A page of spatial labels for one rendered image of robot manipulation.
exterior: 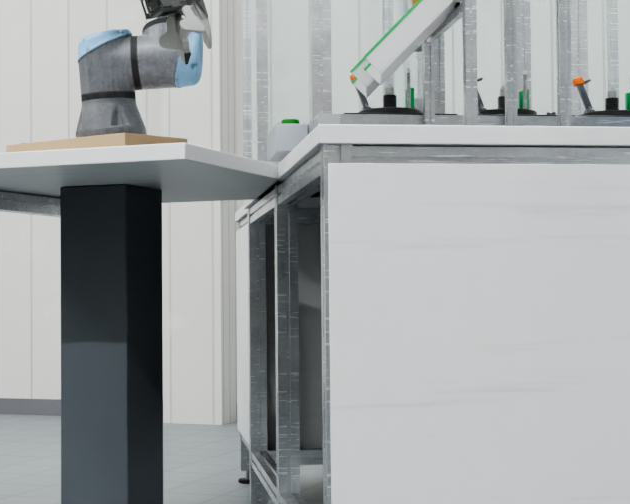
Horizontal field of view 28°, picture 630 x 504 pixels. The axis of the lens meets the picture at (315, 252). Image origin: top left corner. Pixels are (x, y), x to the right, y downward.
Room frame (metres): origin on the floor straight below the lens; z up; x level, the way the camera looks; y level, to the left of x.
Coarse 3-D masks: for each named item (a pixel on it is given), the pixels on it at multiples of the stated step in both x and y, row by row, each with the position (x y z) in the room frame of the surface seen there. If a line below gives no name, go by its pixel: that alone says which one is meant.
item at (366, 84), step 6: (360, 60) 2.36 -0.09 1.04; (366, 60) 2.36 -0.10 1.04; (354, 66) 2.36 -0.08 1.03; (360, 66) 2.36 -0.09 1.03; (354, 72) 2.36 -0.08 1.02; (360, 72) 2.36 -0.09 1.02; (366, 72) 2.36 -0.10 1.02; (360, 78) 2.36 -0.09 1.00; (366, 78) 2.36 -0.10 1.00; (372, 78) 2.36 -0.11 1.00; (354, 84) 2.48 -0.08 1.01; (360, 84) 2.48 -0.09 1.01; (366, 84) 2.36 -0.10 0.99; (372, 84) 2.39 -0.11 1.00; (378, 84) 2.46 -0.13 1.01; (360, 90) 2.48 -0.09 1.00; (366, 90) 2.40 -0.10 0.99; (372, 90) 2.46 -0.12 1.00; (366, 96) 2.47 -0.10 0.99
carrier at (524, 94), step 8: (504, 88) 2.72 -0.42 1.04; (504, 96) 2.72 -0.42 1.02; (520, 96) 2.74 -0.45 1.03; (528, 96) 2.72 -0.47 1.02; (504, 104) 2.72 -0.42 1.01; (520, 104) 2.74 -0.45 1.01; (528, 104) 2.72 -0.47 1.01; (480, 112) 2.69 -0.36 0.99; (488, 112) 2.68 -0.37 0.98; (496, 112) 2.67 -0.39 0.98; (504, 112) 2.66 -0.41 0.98; (520, 112) 2.66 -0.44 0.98; (528, 112) 2.68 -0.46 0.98; (536, 112) 2.70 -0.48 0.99
